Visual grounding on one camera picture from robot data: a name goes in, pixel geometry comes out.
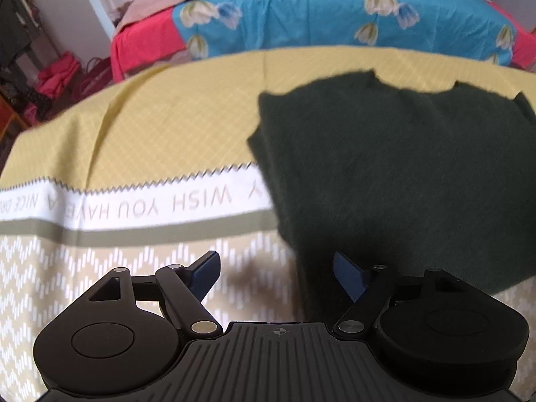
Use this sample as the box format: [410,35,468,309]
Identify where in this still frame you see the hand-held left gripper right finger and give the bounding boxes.
[332,252,497,338]

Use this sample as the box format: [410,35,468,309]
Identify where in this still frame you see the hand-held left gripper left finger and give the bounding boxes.
[63,251,222,338]

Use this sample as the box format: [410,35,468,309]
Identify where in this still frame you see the dark green knit sweater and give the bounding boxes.
[246,70,536,324]

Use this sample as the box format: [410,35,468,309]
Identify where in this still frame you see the red clothes pile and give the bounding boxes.
[35,50,83,102]

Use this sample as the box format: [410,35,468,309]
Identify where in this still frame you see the hanging dark clothes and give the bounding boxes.
[0,0,36,70]

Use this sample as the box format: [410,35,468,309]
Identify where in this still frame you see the yellow patterned blanket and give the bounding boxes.
[0,46,536,402]

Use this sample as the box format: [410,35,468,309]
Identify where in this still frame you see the pink bag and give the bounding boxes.
[77,55,115,98]

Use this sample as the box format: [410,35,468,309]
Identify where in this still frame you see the bed with blue floral cover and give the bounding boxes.
[110,0,536,83]

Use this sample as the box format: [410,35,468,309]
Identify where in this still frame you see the wooden shelf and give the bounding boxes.
[0,90,23,145]

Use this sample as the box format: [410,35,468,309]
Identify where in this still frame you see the blue floral quilt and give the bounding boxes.
[172,0,529,68]

